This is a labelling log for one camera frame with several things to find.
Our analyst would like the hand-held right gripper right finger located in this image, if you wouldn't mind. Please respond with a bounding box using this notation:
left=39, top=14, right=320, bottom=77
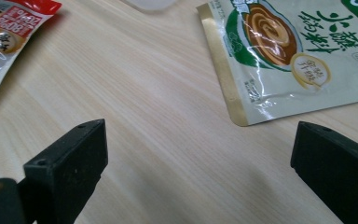
left=290, top=120, right=358, bottom=224

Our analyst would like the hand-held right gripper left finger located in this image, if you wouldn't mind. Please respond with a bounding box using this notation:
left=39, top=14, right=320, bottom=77
left=18, top=119, right=109, bottom=224

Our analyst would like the green and white sauce packet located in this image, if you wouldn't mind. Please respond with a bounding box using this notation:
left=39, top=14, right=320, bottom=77
left=196, top=0, right=358, bottom=127

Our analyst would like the clear plastic container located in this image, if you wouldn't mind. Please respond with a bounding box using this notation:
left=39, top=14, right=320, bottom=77
left=120, top=0, right=178, bottom=13

